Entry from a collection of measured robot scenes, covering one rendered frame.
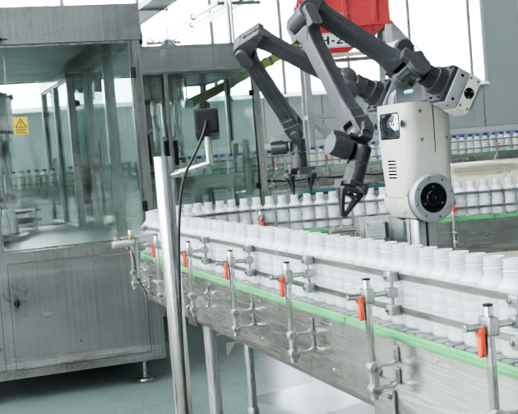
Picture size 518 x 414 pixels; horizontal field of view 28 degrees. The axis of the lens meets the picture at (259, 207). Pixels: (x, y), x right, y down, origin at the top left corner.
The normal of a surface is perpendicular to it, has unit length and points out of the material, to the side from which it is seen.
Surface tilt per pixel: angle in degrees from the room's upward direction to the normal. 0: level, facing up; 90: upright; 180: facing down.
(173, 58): 90
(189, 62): 90
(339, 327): 90
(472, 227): 90
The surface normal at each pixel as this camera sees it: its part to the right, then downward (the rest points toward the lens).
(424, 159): 0.33, 0.21
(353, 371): -0.94, 0.09
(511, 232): 0.02, 0.11
